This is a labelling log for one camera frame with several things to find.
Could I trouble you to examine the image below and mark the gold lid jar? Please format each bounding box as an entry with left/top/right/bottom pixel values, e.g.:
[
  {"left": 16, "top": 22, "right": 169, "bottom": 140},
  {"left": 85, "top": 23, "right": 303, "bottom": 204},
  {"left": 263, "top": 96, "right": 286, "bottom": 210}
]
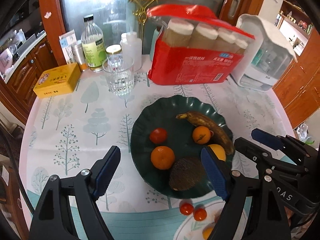
[{"left": 106, "top": 44, "right": 122, "bottom": 55}]

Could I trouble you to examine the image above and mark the dark avocado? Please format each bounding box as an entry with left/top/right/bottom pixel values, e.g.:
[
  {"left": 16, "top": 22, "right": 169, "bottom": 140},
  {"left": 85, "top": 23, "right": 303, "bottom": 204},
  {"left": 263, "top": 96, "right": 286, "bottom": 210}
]
[{"left": 169, "top": 157, "right": 213, "bottom": 191}]

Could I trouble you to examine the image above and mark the white dish sterilizer box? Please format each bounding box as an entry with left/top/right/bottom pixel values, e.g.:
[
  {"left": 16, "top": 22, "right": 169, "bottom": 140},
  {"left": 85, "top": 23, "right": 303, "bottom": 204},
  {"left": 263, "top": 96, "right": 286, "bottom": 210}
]
[{"left": 231, "top": 14, "right": 297, "bottom": 92}]

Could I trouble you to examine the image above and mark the clear drinking glass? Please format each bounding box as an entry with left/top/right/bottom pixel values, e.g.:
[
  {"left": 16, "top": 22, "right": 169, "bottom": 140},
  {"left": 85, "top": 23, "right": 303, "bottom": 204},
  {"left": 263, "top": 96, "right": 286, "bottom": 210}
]
[{"left": 102, "top": 54, "right": 135, "bottom": 96}]

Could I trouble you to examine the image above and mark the round white floral placemat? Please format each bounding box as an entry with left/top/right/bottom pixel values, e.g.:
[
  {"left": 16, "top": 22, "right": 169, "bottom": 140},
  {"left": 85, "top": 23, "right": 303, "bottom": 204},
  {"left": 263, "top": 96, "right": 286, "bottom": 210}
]
[{"left": 172, "top": 199, "right": 249, "bottom": 240}]

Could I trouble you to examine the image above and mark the cherry tomato right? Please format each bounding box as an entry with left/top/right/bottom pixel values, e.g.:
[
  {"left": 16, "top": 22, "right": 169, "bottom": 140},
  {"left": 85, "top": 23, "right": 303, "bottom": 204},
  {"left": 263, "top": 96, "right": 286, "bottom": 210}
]
[{"left": 193, "top": 207, "right": 207, "bottom": 222}]

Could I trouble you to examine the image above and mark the overripe brown banana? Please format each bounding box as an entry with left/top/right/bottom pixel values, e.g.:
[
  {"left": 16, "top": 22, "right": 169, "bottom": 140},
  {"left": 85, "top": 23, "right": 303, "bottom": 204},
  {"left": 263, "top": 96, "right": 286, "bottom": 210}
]
[{"left": 176, "top": 111, "right": 235, "bottom": 155}]

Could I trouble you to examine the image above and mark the cherry tomato left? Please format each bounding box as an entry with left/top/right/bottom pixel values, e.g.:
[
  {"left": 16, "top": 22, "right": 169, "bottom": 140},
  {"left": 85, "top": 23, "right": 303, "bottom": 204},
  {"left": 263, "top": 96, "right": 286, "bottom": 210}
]
[{"left": 180, "top": 202, "right": 194, "bottom": 216}]

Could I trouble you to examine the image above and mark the tree pattern tablecloth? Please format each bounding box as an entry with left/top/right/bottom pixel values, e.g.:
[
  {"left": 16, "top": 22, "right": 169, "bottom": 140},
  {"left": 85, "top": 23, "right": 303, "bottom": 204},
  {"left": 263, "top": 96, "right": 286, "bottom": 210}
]
[{"left": 20, "top": 56, "right": 293, "bottom": 212}]

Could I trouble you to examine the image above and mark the large yellow orange with sticker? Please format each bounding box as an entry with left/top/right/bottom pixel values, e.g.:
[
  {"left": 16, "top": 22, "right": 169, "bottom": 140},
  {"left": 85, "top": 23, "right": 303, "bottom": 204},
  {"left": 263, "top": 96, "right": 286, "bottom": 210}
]
[{"left": 208, "top": 144, "right": 226, "bottom": 161}]

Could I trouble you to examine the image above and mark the yellow tin box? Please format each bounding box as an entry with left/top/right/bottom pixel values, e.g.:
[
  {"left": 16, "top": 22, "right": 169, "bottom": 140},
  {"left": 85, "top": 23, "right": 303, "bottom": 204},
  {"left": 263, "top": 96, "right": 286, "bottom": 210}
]
[{"left": 33, "top": 62, "right": 81, "bottom": 99}]

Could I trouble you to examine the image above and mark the glass sliding door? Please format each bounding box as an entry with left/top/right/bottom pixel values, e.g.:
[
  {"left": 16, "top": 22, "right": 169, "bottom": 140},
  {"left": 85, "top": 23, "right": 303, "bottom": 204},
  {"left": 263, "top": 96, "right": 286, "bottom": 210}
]
[{"left": 60, "top": 0, "right": 224, "bottom": 46}]

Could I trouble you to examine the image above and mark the white blue carton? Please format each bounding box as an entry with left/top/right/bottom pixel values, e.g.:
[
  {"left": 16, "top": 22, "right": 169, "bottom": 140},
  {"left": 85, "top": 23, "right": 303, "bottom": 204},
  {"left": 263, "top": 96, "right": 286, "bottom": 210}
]
[{"left": 59, "top": 30, "right": 77, "bottom": 64}]

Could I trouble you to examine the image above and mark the teal striped table runner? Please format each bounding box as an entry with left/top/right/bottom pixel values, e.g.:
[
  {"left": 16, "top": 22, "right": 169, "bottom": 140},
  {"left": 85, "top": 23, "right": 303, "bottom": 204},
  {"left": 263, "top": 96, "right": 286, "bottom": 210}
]
[{"left": 71, "top": 196, "right": 252, "bottom": 239}]

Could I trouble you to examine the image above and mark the red lychee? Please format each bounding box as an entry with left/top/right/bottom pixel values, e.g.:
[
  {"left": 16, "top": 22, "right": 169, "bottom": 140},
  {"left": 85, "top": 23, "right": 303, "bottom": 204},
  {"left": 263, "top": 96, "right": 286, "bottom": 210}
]
[{"left": 214, "top": 210, "right": 222, "bottom": 223}]

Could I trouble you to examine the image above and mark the small silver can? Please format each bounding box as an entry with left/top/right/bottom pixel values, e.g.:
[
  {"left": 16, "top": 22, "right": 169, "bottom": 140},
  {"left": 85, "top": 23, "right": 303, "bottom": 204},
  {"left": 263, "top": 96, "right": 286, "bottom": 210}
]
[{"left": 71, "top": 40, "right": 88, "bottom": 72}]

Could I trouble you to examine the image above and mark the white plastic squeeze bottle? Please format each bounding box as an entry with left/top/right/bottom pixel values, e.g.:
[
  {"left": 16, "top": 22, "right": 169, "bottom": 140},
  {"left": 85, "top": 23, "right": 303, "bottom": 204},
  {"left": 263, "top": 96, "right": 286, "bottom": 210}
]
[{"left": 120, "top": 31, "right": 142, "bottom": 72}]

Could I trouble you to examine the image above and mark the red tomato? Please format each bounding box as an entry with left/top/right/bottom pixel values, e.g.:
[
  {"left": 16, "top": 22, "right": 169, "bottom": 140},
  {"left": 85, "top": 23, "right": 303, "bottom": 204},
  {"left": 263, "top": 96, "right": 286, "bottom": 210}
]
[{"left": 149, "top": 127, "right": 168, "bottom": 145}]

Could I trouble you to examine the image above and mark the small yellow kumquat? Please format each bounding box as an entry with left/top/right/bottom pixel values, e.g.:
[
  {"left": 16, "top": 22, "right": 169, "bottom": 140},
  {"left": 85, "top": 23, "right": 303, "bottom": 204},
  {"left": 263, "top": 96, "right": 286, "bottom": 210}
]
[{"left": 202, "top": 227, "right": 214, "bottom": 240}]

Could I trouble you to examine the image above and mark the red paper cup package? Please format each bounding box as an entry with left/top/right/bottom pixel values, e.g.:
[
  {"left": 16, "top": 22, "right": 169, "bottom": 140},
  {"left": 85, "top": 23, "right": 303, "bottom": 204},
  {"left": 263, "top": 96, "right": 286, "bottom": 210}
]
[{"left": 146, "top": 4, "right": 255, "bottom": 85}]

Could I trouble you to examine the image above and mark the small orange tangerine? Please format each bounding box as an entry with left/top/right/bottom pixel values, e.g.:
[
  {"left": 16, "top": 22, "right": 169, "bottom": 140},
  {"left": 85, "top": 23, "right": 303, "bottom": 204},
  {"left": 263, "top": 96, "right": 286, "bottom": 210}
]
[{"left": 192, "top": 126, "right": 212, "bottom": 145}]

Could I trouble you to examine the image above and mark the orange mandarin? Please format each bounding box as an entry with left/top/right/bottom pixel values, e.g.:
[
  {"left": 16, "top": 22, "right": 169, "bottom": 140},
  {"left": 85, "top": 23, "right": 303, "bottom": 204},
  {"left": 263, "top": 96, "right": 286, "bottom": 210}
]
[{"left": 150, "top": 146, "right": 175, "bottom": 170}]

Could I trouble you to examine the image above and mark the dark green scalloped plate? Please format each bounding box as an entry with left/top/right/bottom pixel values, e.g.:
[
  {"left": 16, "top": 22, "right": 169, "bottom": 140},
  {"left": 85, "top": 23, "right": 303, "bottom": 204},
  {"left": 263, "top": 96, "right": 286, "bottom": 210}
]
[{"left": 130, "top": 95, "right": 233, "bottom": 199}]

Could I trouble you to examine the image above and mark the cherry tomato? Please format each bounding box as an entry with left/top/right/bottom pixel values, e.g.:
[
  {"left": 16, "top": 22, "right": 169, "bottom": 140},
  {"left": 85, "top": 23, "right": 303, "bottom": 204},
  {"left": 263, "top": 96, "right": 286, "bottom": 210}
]
[
  {"left": 180, "top": 202, "right": 194, "bottom": 216},
  {"left": 193, "top": 207, "right": 207, "bottom": 222}
]

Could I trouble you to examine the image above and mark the clear bottle green label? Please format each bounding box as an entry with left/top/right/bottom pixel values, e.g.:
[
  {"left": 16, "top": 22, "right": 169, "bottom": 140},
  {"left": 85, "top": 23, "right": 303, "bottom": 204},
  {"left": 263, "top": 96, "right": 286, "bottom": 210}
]
[{"left": 81, "top": 14, "right": 106, "bottom": 72}]

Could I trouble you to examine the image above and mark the wooden kitchen cabinet left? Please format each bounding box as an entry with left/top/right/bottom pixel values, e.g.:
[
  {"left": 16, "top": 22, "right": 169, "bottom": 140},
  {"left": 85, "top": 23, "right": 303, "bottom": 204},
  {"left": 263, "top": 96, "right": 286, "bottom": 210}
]
[{"left": 1, "top": 37, "right": 58, "bottom": 125}]

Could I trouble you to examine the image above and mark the wooden cabinet right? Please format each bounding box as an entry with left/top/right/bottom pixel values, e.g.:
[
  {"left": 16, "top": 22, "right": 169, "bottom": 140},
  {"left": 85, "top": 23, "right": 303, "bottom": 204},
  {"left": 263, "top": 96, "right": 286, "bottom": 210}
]
[{"left": 273, "top": 29, "right": 319, "bottom": 128}]

